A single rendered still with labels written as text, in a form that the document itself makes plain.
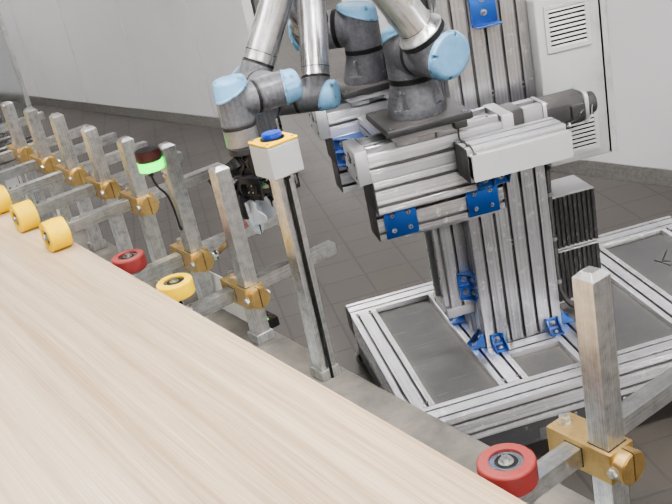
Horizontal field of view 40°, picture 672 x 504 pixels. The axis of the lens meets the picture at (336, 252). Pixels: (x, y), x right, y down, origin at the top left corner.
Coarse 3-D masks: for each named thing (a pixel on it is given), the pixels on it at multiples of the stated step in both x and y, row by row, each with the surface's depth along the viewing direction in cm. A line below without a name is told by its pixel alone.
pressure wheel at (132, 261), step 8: (120, 256) 223; (128, 256) 221; (136, 256) 220; (144, 256) 222; (120, 264) 219; (128, 264) 219; (136, 264) 219; (144, 264) 221; (128, 272) 219; (136, 272) 220
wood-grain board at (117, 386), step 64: (0, 256) 241; (64, 256) 232; (0, 320) 202; (64, 320) 196; (128, 320) 189; (192, 320) 183; (0, 384) 174; (64, 384) 169; (128, 384) 164; (192, 384) 160; (256, 384) 156; (320, 384) 152; (0, 448) 153; (64, 448) 149; (128, 448) 145; (192, 448) 142; (256, 448) 139; (320, 448) 135; (384, 448) 132
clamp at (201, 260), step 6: (174, 246) 232; (180, 246) 231; (204, 246) 228; (174, 252) 232; (180, 252) 229; (186, 252) 226; (198, 252) 225; (204, 252) 224; (186, 258) 227; (192, 258) 225; (198, 258) 224; (204, 258) 225; (210, 258) 226; (186, 264) 229; (192, 264) 224; (198, 264) 224; (204, 264) 225; (210, 264) 226; (192, 270) 227; (198, 270) 225; (204, 270) 225
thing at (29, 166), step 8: (104, 136) 316; (112, 136) 317; (80, 144) 312; (104, 144) 316; (56, 152) 308; (80, 152) 311; (32, 160) 304; (8, 168) 301; (16, 168) 300; (24, 168) 302; (32, 168) 303; (0, 176) 298; (8, 176) 299; (16, 176) 301
